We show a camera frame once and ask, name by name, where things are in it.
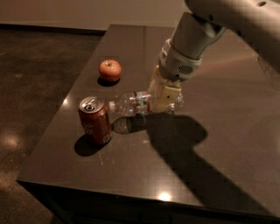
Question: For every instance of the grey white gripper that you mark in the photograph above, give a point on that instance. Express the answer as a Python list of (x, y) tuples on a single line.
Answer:
[(176, 66)]

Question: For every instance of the clear plastic water bottle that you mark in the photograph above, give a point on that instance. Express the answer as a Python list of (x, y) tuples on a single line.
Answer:
[(132, 104)]

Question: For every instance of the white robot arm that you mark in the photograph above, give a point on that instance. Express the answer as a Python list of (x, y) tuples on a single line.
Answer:
[(257, 22)]

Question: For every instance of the red coke can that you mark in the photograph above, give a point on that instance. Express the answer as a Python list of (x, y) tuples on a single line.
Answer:
[(94, 119)]

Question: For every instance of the red apple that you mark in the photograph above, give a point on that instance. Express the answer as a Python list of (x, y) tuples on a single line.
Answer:
[(110, 70)]

